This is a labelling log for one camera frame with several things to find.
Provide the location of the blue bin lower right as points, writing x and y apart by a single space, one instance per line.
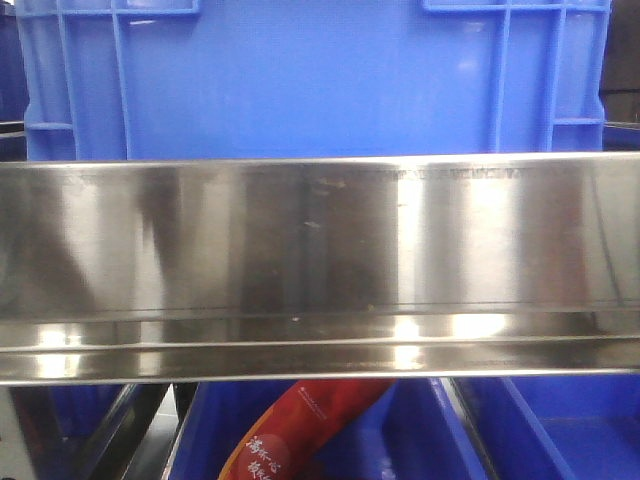
557 427

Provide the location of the large blue plastic crate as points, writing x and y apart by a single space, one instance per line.
140 80

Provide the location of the blue bin lower left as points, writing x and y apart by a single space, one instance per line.
89 417

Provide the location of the red snack bag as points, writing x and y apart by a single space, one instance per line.
298 424

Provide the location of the blue bin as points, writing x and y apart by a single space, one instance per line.
89 417
412 432
557 427

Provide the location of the blue bin lower middle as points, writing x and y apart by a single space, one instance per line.
412 432

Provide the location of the stainless steel rail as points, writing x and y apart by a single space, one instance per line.
455 265

